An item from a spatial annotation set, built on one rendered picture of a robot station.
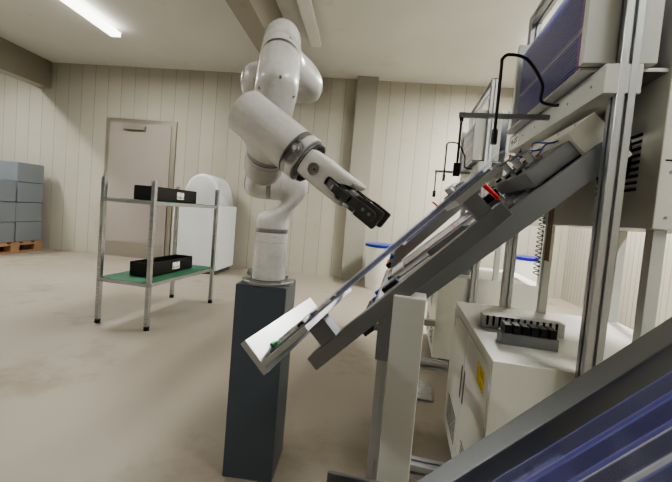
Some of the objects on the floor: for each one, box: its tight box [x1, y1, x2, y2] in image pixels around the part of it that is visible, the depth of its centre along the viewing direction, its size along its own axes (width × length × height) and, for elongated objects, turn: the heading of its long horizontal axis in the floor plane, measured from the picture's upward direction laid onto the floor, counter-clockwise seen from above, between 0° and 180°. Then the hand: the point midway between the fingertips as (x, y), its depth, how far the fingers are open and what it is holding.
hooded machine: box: [171, 174, 237, 275], centre depth 506 cm, size 69×61×136 cm
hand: (377, 218), depth 59 cm, fingers open, 8 cm apart
